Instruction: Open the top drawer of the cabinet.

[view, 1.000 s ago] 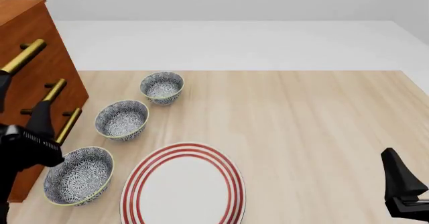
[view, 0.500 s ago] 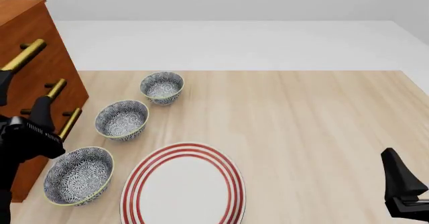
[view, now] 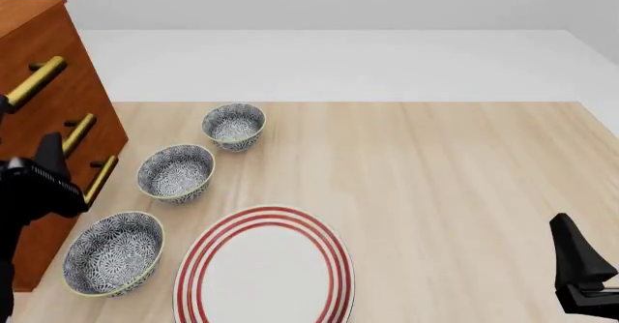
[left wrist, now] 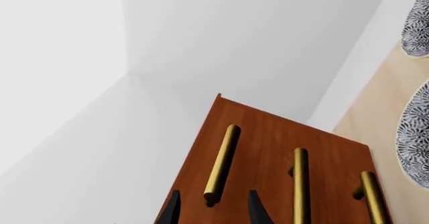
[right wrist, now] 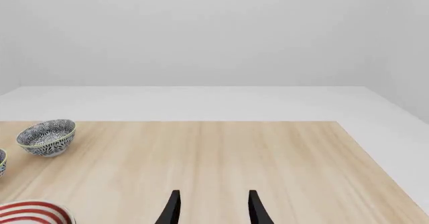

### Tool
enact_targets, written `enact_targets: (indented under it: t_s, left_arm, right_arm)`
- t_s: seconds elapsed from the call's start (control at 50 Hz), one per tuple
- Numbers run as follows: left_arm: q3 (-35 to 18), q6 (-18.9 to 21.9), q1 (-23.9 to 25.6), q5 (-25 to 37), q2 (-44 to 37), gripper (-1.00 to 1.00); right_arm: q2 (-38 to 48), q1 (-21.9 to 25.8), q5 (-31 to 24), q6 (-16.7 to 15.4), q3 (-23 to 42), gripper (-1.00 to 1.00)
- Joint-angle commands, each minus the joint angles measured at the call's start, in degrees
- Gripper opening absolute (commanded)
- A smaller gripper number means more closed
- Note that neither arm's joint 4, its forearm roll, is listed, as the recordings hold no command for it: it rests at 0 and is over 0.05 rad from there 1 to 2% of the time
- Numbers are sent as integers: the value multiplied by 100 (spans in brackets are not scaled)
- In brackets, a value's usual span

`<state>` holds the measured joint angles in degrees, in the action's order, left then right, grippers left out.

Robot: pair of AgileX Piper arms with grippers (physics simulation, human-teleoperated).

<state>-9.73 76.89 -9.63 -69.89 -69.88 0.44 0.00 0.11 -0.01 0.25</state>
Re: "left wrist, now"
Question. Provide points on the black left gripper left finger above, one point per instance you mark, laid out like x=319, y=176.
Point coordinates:
x=172, y=212

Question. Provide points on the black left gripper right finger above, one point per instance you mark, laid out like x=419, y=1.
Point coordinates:
x=257, y=212

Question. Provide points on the red-brown wooden cabinet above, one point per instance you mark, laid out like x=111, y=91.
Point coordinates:
x=268, y=138

